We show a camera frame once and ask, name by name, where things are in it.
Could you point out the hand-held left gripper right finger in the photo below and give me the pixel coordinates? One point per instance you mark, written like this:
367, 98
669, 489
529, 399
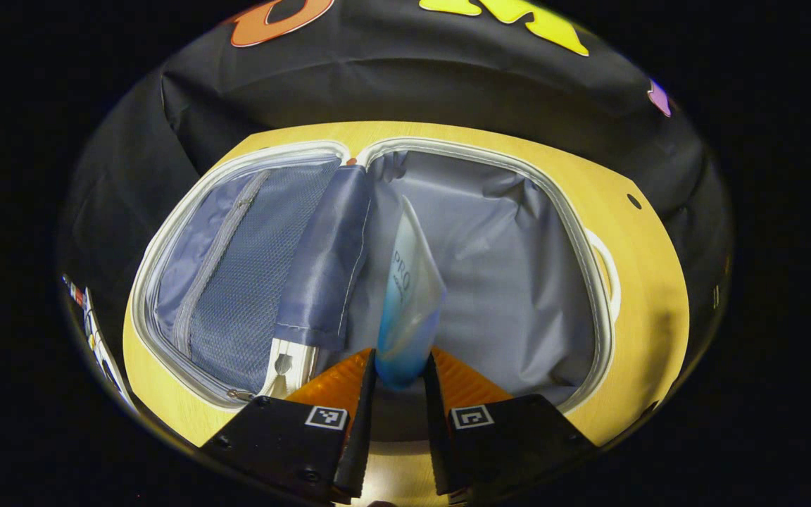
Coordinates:
437, 436

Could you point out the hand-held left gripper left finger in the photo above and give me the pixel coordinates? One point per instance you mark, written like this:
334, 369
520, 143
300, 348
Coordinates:
363, 436

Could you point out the translucent blue cosmetic tube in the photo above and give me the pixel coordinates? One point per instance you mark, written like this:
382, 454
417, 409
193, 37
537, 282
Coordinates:
412, 296

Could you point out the small white suitcase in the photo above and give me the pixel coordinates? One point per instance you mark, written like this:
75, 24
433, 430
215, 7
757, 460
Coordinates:
504, 282

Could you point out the computer monitor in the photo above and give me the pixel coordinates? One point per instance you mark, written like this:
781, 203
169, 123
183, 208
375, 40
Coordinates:
99, 345

